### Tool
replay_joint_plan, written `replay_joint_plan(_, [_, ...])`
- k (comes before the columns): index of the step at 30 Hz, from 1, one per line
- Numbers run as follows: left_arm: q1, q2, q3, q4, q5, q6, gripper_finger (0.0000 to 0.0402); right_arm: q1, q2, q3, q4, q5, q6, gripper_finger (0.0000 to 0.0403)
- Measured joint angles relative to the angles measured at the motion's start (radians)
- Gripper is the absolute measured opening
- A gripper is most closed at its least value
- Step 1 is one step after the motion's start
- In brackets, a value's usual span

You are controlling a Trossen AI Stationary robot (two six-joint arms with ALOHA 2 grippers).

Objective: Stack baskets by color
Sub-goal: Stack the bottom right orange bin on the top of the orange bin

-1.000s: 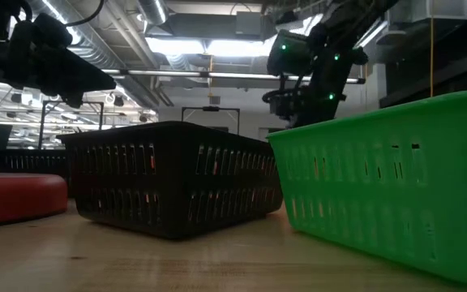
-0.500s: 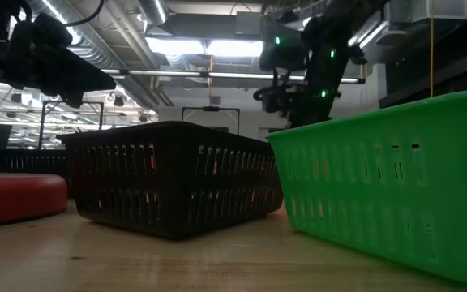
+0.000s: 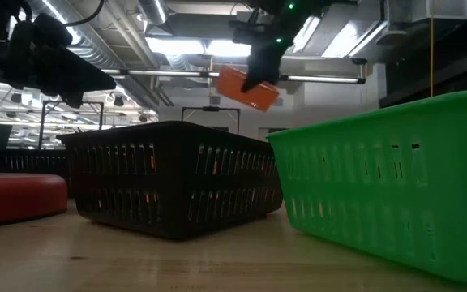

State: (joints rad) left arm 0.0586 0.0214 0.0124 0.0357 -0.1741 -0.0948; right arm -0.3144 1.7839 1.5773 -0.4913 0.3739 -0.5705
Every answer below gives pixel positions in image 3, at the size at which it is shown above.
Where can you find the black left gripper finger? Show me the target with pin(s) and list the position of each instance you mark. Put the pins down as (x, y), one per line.
(73, 100)
(83, 79)

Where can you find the long ceiling light tube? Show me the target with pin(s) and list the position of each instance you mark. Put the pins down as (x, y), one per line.
(322, 78)

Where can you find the orange plastic basket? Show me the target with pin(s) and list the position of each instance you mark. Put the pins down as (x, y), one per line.
(251, 91)

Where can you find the black metal gantry frame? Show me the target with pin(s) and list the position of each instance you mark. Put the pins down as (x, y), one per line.
(211, 108)
(71, 103)

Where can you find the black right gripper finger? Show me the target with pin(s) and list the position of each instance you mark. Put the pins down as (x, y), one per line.
(262, 67)

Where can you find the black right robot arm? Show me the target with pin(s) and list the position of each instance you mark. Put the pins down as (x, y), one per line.
(318, 8)

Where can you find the black plastic basket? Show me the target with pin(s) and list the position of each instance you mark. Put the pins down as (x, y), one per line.
(31, 164)
(172, 178)

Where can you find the green plastic basket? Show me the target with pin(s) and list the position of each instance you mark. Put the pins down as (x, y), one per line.
(383, 178)

